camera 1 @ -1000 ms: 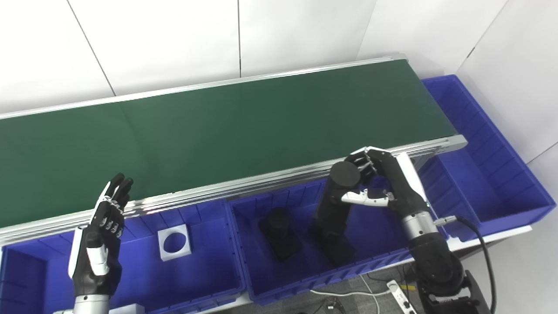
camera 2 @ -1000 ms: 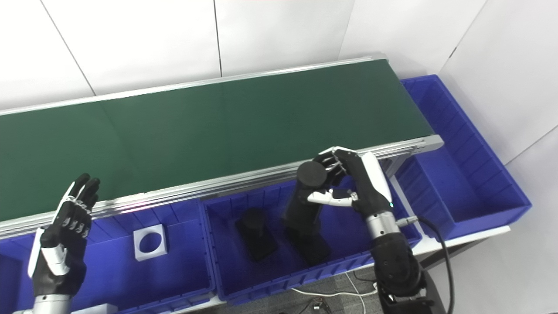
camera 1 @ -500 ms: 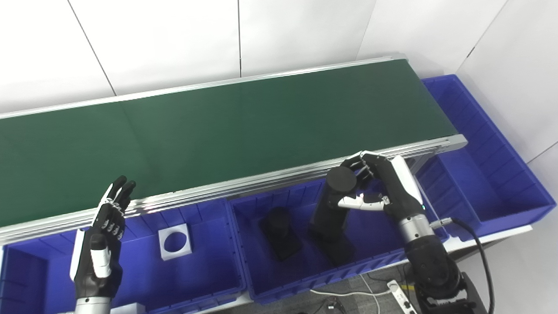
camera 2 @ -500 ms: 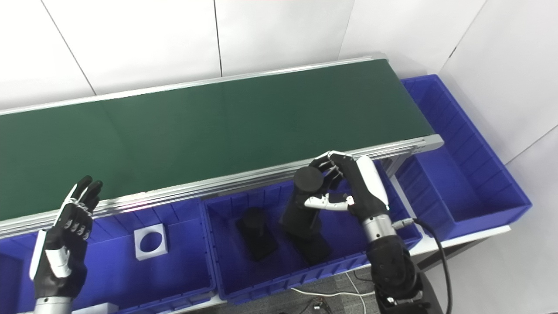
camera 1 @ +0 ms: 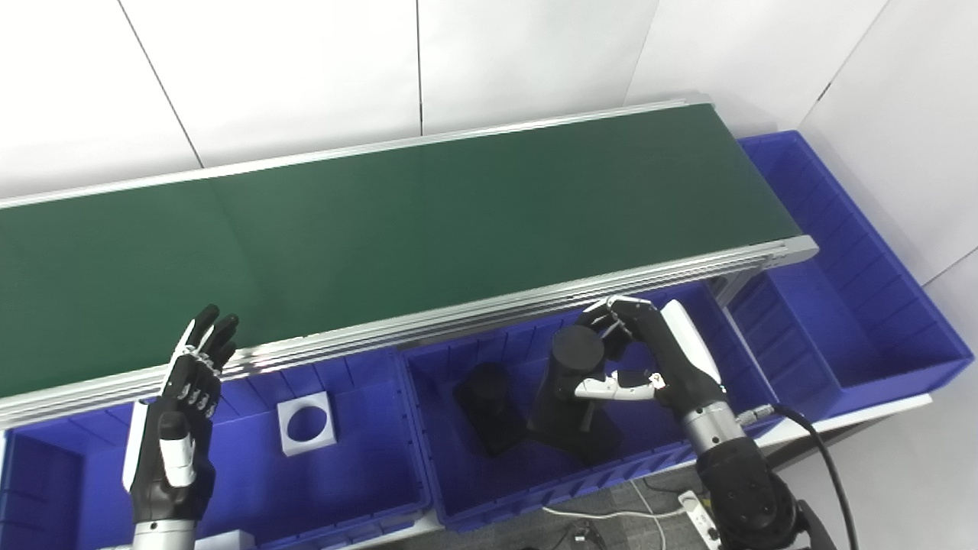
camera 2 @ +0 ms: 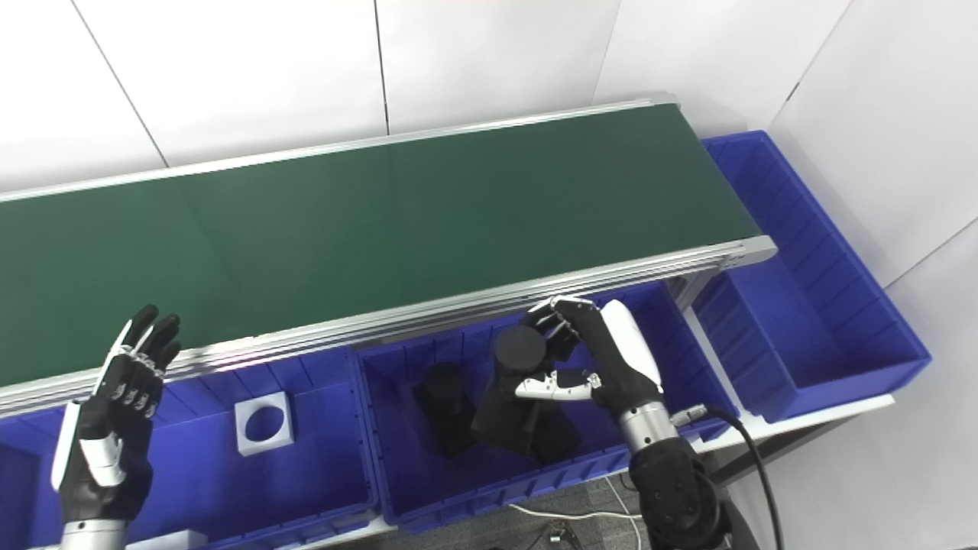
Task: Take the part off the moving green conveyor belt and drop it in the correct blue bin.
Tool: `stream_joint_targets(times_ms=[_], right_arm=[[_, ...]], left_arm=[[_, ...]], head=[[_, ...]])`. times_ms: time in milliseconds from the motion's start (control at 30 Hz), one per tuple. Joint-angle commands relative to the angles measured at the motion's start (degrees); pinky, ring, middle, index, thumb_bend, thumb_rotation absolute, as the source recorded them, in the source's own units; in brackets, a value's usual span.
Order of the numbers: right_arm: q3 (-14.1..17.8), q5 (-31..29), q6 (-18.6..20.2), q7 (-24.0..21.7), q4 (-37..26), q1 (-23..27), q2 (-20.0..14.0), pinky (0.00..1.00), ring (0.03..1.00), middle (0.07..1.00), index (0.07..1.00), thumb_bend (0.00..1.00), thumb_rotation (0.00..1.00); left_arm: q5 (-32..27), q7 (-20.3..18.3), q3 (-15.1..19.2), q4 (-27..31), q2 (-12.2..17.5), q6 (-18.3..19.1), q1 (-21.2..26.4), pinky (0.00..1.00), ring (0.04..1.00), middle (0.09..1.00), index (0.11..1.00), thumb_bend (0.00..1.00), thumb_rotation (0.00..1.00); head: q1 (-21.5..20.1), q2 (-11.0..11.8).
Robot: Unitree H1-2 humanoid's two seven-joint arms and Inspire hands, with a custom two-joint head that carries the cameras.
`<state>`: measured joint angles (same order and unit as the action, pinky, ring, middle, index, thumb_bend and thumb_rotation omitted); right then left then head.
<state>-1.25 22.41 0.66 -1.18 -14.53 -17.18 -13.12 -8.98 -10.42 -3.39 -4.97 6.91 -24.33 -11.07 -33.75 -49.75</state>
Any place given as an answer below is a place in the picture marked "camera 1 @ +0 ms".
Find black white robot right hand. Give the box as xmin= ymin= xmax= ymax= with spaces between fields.
xmin=573 ymin=295 xmax=728 ymax=419

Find black white robot left hand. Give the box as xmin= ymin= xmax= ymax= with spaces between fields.
xmin=121 ymin=304 xmax=240 ymax=526

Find black cylinder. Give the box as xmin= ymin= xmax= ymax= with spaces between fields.
xmin=452 ymin=362 xmax=529 ymax=458
xmin=526 ymin=324 xmax=624 ymax=468

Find aluminium conveyor leg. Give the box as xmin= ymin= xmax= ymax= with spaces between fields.
xmin=707 ymin=258 xmax=774 ymax=312

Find white square part with hole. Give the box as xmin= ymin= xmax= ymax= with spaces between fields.
xmin=276 ymin=390 xmax=338 ymax=458

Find blue plastic bin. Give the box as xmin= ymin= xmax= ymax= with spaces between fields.
xmin=399 ymin=281 xmax=782 ymax=532
xmin=0 ymin=350 xmax=433 ymax=550
xmin=724 ymin=130 xmax=976 ymax=421

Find green conveyor belt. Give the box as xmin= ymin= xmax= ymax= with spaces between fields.
xmin=0 ymin=95 xmax=821 ymax=431
xmin=0 ymin=103 xmax=805 ymax=400

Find white power strip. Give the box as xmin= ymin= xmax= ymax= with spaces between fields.
xmin=678 ymin=489 xmax=724 ymax=550

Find white floor cable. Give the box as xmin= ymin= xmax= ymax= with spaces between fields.
xmin=541 ymin=477 xmax=688 ymax=522

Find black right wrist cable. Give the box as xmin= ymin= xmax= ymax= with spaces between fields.
xmin=736 ymin=403 xmax=862 ymax=550

